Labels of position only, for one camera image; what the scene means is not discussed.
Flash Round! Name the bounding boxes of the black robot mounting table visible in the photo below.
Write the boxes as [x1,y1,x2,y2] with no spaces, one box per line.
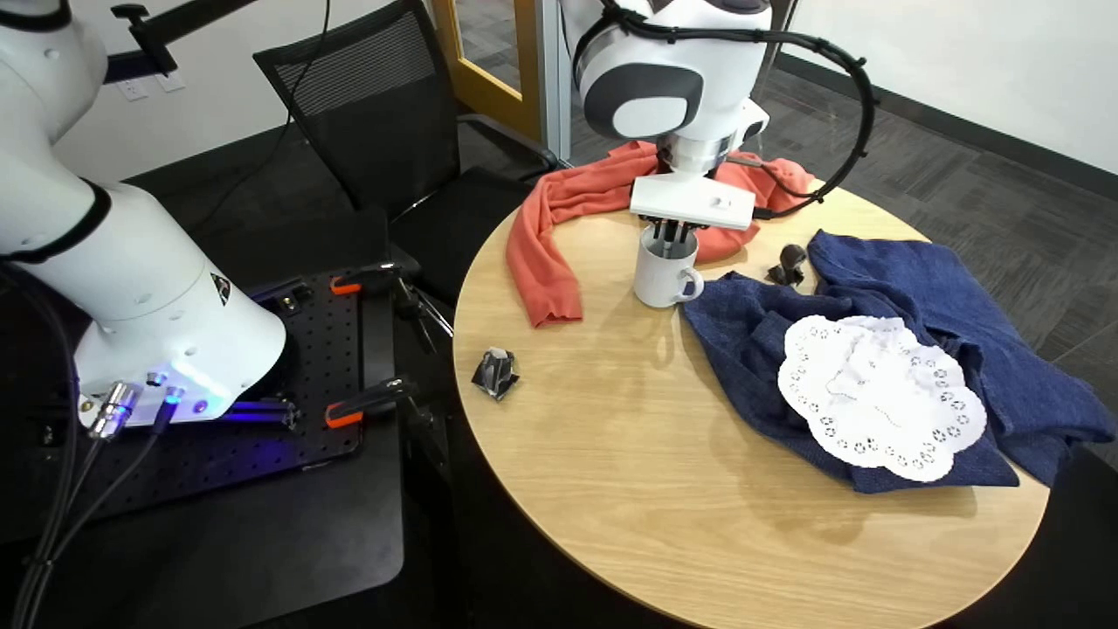
[0,263,417,629]

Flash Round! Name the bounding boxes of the black clamp with orange grips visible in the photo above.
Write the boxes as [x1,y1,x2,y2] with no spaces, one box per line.
[275,373,421,436]
[269,255,458,343]

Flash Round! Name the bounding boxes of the white paper doily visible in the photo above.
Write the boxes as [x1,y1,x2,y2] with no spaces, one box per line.
[775,311,992,485]

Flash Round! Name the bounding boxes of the white ceramic mug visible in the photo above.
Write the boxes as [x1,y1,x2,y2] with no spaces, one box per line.
[629,219,708,311]

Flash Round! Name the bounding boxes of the metal robot cable connector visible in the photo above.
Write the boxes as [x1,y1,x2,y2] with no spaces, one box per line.
[72,380,146,444]

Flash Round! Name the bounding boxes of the small black clip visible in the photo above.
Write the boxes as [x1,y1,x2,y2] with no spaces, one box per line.
[762,240,813,290]

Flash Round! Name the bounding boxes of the dark blue cloth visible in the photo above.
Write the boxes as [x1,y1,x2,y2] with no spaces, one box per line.
[678,228,1118,496]

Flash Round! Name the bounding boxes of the black metal binder clip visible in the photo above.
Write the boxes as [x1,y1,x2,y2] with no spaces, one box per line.
[470,346,523,401]

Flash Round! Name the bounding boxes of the black mesh office chair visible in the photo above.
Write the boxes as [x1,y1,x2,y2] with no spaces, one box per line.
[253,0,571,311]

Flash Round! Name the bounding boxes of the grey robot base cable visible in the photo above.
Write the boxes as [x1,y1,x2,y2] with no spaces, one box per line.
[8,422,118,629]
[30,400,177,607]

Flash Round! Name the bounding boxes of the orange knit sweater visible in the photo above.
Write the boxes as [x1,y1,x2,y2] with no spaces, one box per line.
[503,136,819,332]

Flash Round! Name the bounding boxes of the black cable conduit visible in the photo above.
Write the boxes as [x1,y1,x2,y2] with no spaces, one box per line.
[578,0,879,225]

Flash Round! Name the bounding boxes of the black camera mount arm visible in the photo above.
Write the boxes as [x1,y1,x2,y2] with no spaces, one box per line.
[101,0,261,85]

